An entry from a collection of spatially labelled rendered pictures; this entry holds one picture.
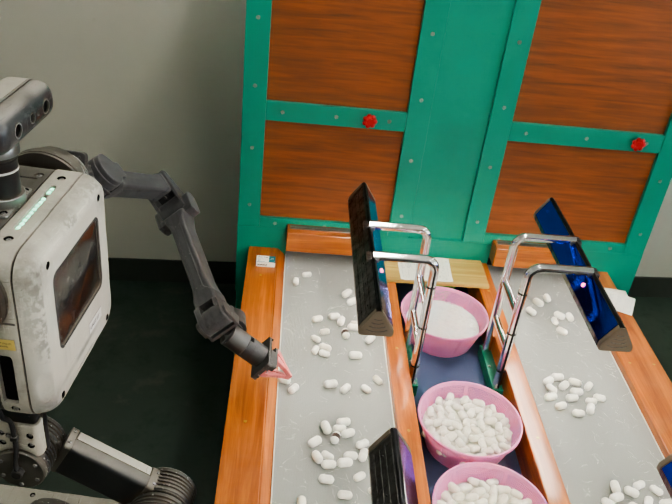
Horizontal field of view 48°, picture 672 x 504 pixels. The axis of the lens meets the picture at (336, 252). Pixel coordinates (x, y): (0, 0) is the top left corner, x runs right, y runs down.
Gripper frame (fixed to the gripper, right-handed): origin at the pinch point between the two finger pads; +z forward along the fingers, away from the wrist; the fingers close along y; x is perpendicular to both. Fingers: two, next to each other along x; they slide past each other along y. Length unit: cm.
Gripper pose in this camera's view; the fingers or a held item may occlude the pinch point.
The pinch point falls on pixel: (288, 375)
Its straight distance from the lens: 191.3
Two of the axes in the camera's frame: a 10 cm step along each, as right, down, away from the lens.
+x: -7.1, 6.0, 3.7
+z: 7.1, 5.8, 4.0
